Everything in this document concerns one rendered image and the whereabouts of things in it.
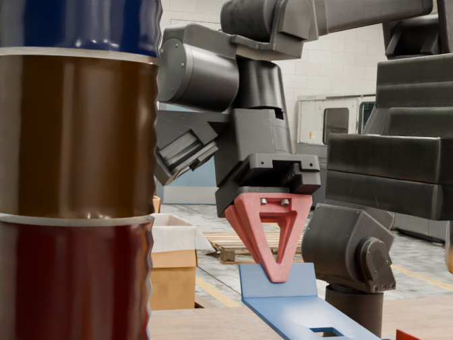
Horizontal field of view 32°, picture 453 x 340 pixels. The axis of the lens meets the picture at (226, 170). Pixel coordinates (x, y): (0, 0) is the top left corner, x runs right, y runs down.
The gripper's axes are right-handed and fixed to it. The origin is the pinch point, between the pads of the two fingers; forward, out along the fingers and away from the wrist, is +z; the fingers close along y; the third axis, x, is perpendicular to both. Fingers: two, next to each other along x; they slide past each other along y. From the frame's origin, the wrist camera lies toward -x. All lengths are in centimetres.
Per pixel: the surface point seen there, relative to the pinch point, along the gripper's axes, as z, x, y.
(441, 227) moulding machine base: -199, 461, -607
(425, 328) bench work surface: 1.3, 30.1, -24.5
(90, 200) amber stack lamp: 10, -24, 46
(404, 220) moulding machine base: -228, 463, -674
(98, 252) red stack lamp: 11, -24, 46
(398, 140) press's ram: 2.0, -7.3, 32.6
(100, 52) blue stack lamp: 7, -24, 47
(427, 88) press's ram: -1.8, -4.0, 31.0
